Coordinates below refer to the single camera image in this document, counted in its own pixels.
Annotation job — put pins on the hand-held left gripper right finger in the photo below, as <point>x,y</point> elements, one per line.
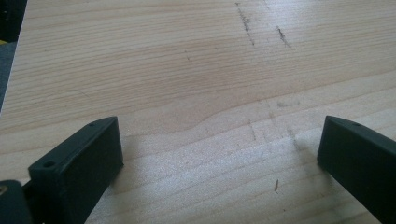
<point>361,165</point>

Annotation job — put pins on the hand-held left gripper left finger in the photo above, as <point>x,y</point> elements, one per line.
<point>77,168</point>

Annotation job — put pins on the black striped stand base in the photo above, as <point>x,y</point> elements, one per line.
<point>12,18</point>

